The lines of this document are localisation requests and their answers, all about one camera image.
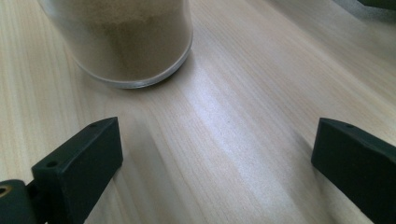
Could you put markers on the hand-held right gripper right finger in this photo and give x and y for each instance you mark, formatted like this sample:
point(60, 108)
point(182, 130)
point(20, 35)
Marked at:
point(358, 165)

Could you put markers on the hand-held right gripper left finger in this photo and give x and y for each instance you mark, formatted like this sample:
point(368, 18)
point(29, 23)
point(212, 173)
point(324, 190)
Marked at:
point(77, 168)

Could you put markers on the glass jar of brown powder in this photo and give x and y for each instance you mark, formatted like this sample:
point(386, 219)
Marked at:
point(124, 40)

